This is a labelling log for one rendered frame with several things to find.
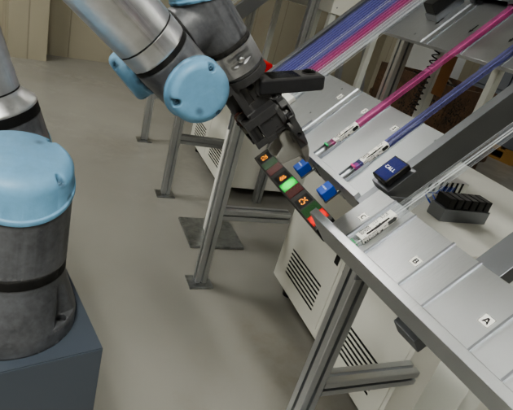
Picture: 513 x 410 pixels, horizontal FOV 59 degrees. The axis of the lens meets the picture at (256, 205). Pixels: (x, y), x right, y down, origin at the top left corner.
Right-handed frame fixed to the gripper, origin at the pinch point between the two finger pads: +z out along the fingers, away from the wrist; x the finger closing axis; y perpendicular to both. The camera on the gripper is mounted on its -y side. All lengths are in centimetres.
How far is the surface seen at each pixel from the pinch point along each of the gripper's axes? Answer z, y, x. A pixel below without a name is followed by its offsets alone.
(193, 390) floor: 51, 57, -14
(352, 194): 7.5, -2.0, 7.9
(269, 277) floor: 83, 27, -64
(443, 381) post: 28.0, 5.4, 33.4
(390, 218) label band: -0.6, -0.9, 25.3
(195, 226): 66, 42, -100
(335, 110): 9.6, -14.5, -21.3
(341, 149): 9.7, -8.0, -7.7
